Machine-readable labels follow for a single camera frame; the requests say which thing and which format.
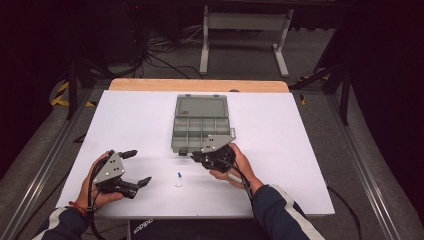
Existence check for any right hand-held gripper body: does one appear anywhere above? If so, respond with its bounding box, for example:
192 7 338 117
196 133 238 174

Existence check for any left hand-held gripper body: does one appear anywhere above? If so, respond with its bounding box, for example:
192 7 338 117
92 151 141 200

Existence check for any clear plastic compartment box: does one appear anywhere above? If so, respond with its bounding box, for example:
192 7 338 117
170 93 238 157

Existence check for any person's right hand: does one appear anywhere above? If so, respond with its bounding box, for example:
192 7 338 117
209 143 264 196

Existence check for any person's left hand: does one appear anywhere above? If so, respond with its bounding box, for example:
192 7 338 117
73 150 125 210

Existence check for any white table board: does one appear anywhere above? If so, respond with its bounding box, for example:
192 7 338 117
54 89 336 219

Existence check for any wooden table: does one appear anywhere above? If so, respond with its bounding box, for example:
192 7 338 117
108 78 290 94

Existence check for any black tripod stand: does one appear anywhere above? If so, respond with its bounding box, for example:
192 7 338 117
64 56 111 121

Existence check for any yellow black floor tape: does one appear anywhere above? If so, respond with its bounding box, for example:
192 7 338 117
49 81 98 108

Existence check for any white metal stand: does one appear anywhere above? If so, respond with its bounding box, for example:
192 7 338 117
198 4 295 78

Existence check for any black metal stand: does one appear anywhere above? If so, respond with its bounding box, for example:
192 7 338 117
289 63 354 126

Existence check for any right hand-held gripper cable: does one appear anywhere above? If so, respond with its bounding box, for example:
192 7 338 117
216 158 255 204

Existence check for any hand-held gripper cable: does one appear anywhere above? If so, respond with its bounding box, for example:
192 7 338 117
216 158 255 204
86 156 105 240

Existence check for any left hand-held gripper cable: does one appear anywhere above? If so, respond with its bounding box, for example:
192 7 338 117
86 156 105 240

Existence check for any orange bead bracelet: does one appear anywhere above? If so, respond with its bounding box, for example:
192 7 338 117
68 200 89 216

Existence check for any aluminium floor rail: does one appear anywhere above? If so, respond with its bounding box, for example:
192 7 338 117
324 93 403 240
0 88 96 240

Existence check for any bundle of floor cables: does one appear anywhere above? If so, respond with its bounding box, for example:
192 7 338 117
126 3 204 79

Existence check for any black floor cable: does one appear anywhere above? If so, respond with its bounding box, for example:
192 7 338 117
326 184 363 240

